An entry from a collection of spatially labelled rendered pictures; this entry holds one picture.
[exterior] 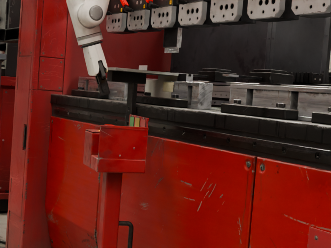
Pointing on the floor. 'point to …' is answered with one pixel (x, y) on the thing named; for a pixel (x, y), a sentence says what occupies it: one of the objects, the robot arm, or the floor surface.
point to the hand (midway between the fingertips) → (103, 88)
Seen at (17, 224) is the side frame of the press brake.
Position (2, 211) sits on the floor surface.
